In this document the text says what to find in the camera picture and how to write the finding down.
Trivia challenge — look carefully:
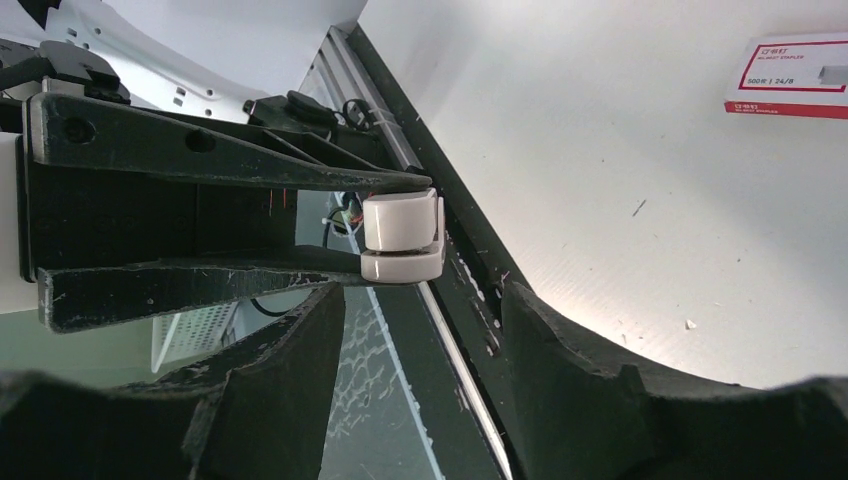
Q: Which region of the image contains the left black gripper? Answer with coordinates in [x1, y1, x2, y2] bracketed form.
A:
[16, 93, 432, 334]

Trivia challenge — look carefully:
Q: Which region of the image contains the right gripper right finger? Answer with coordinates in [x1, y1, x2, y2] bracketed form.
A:
[501, 283, 847, 479]

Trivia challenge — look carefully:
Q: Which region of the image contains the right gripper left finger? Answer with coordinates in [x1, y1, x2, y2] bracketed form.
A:
[1, 283, 345, 479]

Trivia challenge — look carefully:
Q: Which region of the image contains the beige mini stapler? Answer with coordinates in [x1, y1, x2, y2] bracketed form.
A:
[360, 188, 445, 284]

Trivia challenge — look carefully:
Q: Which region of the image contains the red white staple box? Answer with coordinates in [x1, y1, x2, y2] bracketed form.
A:
[724, 32, 847, 120]

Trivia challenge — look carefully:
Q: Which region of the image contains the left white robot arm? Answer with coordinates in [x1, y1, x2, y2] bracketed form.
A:
[1, 1, 445, 333]

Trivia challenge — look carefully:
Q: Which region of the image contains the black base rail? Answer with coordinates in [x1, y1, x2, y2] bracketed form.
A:
[346, 26, 524, 479]

